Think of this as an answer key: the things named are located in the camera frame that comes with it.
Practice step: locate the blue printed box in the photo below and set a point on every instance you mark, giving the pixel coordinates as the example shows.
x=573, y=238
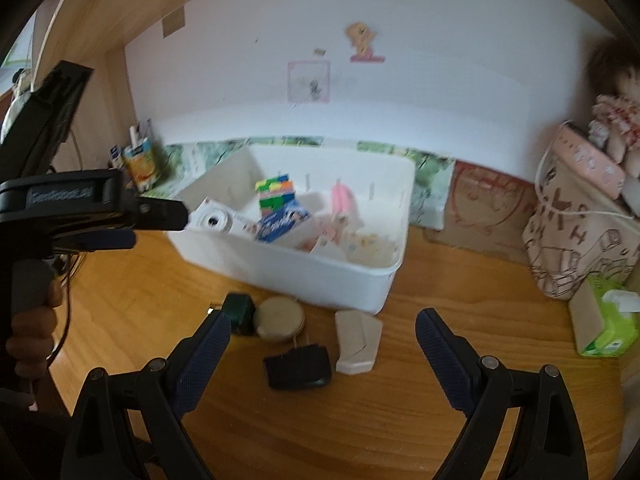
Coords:
x=280, y=225

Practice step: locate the dark green box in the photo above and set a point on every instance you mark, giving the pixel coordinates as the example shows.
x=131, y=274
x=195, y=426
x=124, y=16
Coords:
x=239, y=312

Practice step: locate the pink plastic item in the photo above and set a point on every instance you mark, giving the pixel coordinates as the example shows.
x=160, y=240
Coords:
x=342, y=200

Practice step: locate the green tissue pack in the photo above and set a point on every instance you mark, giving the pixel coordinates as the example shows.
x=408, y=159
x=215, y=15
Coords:
x=600, y=320

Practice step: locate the white pink paper card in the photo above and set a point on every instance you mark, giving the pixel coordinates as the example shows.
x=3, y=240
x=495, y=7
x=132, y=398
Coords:
x=325, y=237

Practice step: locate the yellow pony wall sticker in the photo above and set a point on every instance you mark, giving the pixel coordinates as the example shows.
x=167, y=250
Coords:
x=362, y=40

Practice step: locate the blue white tube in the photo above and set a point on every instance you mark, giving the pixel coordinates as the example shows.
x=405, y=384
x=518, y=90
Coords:
x=117, y=159

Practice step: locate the brown cartoon cardboard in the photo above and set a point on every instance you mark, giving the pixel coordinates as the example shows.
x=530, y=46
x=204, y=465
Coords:
x=485, y=210

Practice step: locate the pink patterned case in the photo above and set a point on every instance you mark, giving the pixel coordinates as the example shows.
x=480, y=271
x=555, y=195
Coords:
x=587, y=160

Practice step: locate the white plastic storage bin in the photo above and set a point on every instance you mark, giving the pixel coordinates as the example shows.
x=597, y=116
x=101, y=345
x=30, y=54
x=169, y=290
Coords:
x=300, y=280

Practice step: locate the white instant camera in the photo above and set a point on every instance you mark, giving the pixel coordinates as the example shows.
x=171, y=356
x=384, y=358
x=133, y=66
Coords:
x=215, y=221

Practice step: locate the green leaf printed paper strip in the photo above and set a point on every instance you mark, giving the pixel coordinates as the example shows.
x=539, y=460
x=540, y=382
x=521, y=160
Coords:
x=430, y=190

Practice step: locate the black pouch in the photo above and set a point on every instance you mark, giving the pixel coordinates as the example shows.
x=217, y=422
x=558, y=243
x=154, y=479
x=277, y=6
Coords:
x=297, y=367

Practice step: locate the brown haired doll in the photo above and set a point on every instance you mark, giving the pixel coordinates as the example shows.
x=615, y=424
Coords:
x=620, y=110

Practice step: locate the colourful block stack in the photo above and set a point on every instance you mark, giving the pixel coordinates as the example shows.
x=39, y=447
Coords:
x=274, y=195

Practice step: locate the person's left hand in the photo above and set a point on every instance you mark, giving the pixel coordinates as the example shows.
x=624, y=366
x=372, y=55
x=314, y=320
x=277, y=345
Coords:
x=32, y=335

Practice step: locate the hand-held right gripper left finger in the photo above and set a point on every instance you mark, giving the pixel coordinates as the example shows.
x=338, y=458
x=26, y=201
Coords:
x=200, y=360

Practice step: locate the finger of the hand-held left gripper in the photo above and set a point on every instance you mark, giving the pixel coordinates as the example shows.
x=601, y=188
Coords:
x=162, y=215

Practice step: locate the pink framed wall drawing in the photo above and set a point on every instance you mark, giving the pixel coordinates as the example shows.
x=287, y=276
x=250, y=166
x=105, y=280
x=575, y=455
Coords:
x=307, y=82

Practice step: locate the white angular box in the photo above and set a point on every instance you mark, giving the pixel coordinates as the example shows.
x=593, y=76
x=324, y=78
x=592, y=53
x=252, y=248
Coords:
x=357, y=342

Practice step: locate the floral printed pouch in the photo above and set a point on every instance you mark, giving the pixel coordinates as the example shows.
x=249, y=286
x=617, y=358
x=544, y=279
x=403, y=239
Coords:
x=372, y=247

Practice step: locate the brown tape patch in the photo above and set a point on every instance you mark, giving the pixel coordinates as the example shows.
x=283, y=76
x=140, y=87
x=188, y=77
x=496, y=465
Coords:
x=174, y=21

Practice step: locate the orange juice carton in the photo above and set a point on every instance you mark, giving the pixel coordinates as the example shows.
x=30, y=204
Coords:
x=142, y=162

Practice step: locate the round cream tin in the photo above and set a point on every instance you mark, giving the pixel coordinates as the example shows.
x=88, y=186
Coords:
x=279, y=320

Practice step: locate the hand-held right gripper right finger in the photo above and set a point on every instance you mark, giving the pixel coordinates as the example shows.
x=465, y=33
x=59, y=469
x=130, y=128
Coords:
x=445, y=360

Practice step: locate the beige letter print tote bag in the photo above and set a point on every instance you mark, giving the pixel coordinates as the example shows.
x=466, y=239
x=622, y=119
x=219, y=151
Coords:
x=565, y=245

